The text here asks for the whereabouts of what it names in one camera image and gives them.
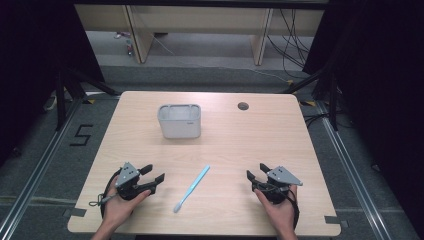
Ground grey tape strip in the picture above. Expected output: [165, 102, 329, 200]
[62, 207, 88, 219]
[324, 215, 350, 229]

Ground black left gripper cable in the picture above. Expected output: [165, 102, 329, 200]
[99, 167, 123, 219]

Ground dark curtain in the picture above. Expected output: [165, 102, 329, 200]
[0, 0, 106, 168]
[301, 0, 424, 231]

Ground white plastic container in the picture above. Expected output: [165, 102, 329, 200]
[156, 103, 202, 140]

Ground light blue toothbrush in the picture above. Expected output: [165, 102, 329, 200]
[172, 164, 211, 214]

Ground metal floor rail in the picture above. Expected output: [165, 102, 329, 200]
[316, 99, 393, 240]
[0, 98, 84, 240]

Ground person's left hand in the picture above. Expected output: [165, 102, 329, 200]
[101, 175, 152, 232]

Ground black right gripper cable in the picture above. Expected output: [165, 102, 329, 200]
[285, 190, 301, 231]

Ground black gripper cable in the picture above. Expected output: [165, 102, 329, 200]
[285, 190, 301, 231]
[99, 167, 123, 219]

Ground black metal stand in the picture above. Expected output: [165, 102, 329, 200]
[54, 65, 122, 132]
[281, 65, 340, 132]

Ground metal clip with cord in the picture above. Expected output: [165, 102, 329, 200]
[88, 192, 120, 208]

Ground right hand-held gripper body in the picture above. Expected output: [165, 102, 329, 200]
[253, 165, 304, 205]

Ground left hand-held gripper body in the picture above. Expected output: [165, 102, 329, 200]
[114, 161, 158, 202]

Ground black hanging cables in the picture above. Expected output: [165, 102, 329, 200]
[266, 8, 316, 80]

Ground light wooden desk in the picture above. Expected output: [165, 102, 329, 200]
[74, 3, 326, 66]

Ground person's right hand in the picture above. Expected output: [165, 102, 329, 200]
[254, 184, 298, 236]

